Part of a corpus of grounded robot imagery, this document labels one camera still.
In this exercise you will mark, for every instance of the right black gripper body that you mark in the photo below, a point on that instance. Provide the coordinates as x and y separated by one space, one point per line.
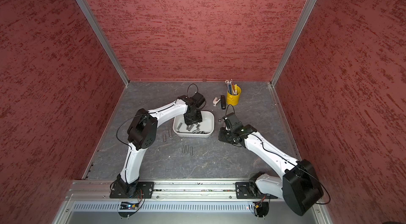
226 135

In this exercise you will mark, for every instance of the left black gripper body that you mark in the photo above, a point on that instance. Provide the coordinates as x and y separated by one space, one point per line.
194 117

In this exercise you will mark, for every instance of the white plastic storage box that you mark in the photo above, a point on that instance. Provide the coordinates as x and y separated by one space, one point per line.
208 119

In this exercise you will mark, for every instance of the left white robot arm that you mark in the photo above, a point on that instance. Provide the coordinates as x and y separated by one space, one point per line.
142 134

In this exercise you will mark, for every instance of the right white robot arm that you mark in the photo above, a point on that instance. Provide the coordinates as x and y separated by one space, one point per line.
297 183

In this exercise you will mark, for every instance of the chrome sockets in box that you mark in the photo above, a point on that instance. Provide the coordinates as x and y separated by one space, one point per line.
199 128

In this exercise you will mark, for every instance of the white small stapler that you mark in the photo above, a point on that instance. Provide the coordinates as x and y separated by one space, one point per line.
216 101

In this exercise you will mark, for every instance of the yellow pencil cup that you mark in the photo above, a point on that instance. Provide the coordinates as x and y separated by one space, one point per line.
234 99

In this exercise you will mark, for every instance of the pencils in cup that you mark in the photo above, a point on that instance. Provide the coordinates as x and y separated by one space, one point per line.
231 88

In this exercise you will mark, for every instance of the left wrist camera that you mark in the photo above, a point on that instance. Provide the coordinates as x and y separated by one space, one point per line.
199 101

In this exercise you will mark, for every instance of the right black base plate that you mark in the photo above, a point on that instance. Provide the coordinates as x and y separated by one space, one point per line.
249 190

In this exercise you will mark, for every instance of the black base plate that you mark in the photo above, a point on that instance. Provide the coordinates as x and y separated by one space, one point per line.
140 190
249 190

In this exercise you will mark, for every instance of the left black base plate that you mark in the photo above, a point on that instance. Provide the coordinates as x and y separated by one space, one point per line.
140 190

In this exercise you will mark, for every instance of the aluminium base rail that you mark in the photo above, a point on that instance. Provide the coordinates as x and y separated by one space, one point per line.
207 201

